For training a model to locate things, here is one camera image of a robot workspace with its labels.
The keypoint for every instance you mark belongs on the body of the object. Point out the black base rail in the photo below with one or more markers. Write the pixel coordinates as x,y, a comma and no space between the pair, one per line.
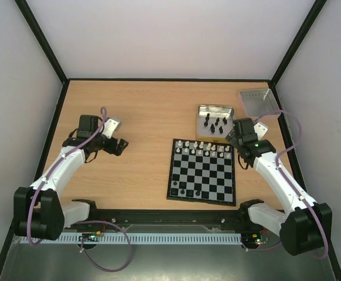
229,220

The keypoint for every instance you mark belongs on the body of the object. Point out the black and grey chessboard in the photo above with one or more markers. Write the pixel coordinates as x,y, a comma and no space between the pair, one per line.
208,167

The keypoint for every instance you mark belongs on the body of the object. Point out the pink metal tin lid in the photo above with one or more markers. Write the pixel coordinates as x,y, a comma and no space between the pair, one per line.
258,102

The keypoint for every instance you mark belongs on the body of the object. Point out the gold metal tin with pieces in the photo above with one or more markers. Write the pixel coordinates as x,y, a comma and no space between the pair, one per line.
214,122

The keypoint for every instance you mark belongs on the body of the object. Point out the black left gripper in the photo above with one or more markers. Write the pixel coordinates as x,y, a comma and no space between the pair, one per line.
119,148

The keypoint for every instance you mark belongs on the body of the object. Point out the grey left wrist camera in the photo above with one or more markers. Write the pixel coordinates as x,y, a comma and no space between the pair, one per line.
111,125

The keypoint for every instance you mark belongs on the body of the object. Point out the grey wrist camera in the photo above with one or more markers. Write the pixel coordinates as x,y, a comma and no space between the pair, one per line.
260,129
111,125

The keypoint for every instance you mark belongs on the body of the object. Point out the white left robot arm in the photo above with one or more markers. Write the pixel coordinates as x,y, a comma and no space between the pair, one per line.
49,182

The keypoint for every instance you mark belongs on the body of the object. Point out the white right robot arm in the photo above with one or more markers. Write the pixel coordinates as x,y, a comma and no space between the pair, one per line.
287,193

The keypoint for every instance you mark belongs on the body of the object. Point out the white slotted cable duct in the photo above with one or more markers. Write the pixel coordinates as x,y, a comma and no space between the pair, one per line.
147,239

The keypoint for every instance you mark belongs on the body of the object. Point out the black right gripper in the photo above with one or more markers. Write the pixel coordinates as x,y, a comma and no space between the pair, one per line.
232,140

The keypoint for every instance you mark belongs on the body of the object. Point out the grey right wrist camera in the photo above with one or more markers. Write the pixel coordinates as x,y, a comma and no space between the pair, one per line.
260,129

